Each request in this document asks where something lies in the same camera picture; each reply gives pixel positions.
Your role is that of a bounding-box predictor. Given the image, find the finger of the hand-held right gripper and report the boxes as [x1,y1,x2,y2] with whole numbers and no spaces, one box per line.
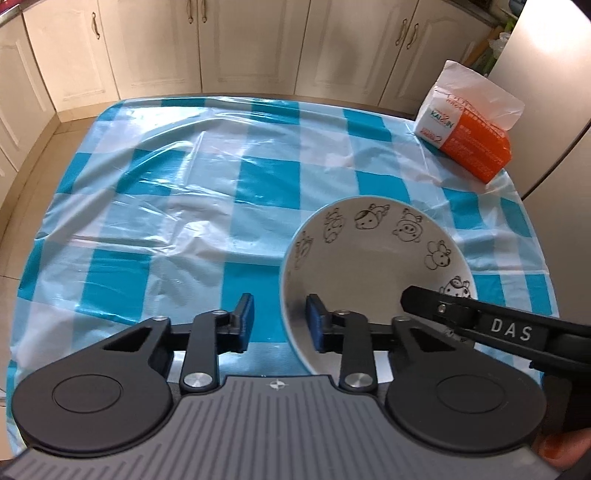
[400,285,561,370]

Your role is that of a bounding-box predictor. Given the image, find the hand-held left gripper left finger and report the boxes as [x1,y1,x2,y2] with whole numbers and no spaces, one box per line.
[99,292,256,394]

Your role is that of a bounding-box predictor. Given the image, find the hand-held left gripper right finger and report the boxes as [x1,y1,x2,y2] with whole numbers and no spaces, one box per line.
[305,295,467,394]

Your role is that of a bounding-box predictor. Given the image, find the cartoon print ceramic bowl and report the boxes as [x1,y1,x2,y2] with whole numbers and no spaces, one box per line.
[278,196,479,376]

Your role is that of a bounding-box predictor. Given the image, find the person's right hand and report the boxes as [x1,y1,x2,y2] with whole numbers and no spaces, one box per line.
[538,427,591,472]

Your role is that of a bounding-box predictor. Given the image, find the blue checked plastic tablecloth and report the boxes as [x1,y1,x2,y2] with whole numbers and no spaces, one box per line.
[0,95,561,462]

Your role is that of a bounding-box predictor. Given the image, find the orange white tissue packet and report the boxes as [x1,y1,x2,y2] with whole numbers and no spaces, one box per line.
[413,59,526,185]

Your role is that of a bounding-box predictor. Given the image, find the silver refrigerator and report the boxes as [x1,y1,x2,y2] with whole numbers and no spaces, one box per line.
[488,0,591,319]

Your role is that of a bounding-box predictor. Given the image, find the long wooden stick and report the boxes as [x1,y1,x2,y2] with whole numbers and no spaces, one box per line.
[463,27,503,69]

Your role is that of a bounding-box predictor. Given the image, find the plastic bags of vegetables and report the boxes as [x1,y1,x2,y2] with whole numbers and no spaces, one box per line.
[489,18,515,58]

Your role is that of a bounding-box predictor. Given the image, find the white kitchen cabinet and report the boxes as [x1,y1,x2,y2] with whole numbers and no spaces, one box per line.
[0,0,494,197]

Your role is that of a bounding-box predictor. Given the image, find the grey kitchen countertop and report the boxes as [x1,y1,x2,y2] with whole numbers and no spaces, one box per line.
[0,0,26,27]

